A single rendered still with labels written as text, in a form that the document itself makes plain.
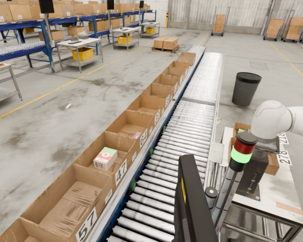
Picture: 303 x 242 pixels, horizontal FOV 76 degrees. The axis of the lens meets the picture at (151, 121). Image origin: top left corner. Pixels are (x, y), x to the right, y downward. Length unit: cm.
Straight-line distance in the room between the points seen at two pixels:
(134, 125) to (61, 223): 106
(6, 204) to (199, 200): 249
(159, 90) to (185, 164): 201
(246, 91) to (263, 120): 330
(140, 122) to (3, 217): 174
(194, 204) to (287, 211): 128
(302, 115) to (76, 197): 145
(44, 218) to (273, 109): 146
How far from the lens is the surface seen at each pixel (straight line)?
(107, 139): 163
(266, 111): 134
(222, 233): 105
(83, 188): 142
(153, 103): 220
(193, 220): 50
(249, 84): 457
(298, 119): 142
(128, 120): 194
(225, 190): 69
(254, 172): 156
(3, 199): 288
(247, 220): 253
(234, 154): 59
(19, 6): 653
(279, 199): 180
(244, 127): 235
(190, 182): 56
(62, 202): 140
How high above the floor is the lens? 196
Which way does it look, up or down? 32 degrees down
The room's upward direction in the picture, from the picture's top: 2 degrees clockwise
